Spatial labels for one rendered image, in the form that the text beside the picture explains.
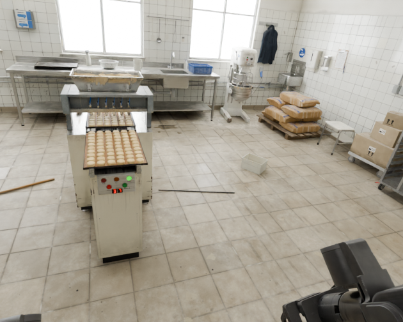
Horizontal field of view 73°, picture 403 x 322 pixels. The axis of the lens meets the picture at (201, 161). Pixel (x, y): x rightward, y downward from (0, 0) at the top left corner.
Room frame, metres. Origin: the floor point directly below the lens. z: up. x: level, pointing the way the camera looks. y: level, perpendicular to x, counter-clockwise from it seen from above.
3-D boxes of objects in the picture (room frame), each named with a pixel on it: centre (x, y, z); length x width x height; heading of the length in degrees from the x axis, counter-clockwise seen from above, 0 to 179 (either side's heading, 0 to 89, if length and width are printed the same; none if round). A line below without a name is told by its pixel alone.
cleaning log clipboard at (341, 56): (5.27, -2.31, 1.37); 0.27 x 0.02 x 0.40; 22
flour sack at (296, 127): (4.96, -1.80, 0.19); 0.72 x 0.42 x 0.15; 116
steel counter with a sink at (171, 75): (4.92, 1.53, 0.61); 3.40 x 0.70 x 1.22; 112
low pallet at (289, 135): (5.23, -1.67, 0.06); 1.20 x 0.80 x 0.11; 24
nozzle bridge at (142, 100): (2.32, 0.86, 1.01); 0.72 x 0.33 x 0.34; 111
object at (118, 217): (1.85, 0.68, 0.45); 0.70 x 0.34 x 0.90; 21
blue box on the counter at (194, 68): (5.44, 0.21, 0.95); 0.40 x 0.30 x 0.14; 115
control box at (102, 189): (1.51, 0.55, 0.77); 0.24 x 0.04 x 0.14; 111
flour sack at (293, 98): (5.19, -1.71, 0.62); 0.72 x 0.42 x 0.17; 28
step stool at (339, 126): (4.39, -2.29, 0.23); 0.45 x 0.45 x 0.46; 14
